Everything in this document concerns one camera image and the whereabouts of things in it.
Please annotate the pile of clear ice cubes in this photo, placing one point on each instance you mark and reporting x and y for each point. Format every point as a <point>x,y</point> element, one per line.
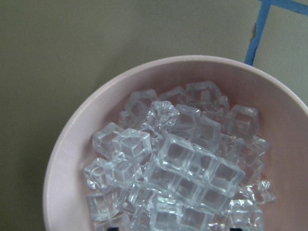
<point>183,160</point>

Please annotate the pink bowl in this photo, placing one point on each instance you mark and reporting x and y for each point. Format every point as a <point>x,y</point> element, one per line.
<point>283,121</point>

